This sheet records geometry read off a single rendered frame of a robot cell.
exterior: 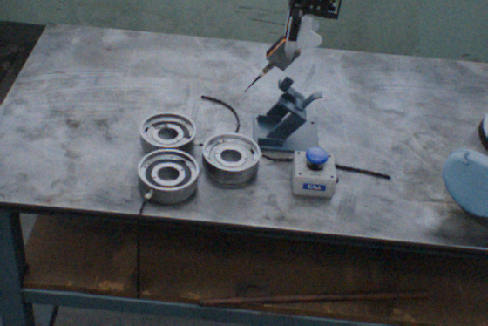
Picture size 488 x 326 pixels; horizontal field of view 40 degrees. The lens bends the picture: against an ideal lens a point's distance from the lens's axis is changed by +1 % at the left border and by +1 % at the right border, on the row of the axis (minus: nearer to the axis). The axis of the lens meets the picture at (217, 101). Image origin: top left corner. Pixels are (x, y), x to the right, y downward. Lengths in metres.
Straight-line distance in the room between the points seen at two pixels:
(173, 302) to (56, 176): 0.35
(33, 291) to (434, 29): 2.09
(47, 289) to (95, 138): 0.31
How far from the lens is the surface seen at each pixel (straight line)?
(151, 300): 1.37
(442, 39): 3.02
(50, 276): 1.40
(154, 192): 1.14
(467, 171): 1.05
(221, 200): 1.17
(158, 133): 1.27
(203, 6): 2.87
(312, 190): 1.20
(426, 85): 1.57
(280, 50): 1.20
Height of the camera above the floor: 1.62
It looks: 36 degrees down
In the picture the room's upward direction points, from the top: 5 degrees clockwise
